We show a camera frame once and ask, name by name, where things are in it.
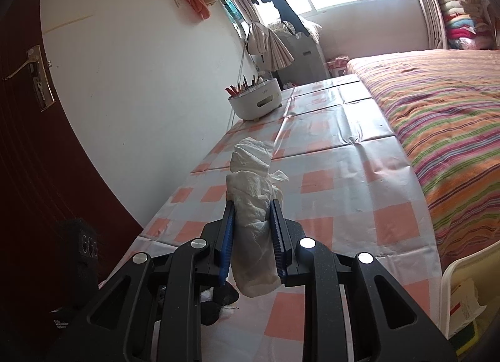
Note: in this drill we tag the bundle of red chopsticks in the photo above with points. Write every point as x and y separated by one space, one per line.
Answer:
232 90

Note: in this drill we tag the white knotted plastic bag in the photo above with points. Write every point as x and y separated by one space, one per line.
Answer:
252 198

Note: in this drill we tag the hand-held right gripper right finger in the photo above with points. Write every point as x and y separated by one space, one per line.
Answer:
276 241

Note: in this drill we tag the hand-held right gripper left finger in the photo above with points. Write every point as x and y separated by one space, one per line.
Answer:
228 244

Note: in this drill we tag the white pink medicine box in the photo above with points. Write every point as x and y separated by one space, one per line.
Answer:
466 299

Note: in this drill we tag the yellow green sponge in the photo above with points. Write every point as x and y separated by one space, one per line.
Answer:
470 336

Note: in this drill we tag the cream plastic bin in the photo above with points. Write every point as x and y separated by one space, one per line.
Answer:
447 280

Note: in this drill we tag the tied striped curtain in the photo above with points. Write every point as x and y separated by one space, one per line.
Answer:
273 49

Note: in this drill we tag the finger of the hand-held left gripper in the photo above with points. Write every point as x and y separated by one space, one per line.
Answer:
224 297

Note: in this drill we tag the black hanging garment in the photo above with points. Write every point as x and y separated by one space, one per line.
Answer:
285 10

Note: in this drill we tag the checkered plastic tablecloth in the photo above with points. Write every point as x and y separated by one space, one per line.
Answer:
332 151

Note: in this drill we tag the straight striped curtain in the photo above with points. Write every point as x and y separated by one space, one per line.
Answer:
431 14

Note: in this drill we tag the dark red door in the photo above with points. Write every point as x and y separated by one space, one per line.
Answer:
39 170

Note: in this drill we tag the grey cabinet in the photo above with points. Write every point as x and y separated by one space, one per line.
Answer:
308 59

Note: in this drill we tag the striped bed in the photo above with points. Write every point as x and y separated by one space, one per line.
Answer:
449 112

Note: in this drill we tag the white round utensil holder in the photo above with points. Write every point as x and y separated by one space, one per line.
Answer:
258 102

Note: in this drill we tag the stack of folded blankets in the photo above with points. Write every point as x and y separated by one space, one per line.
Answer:
461 14

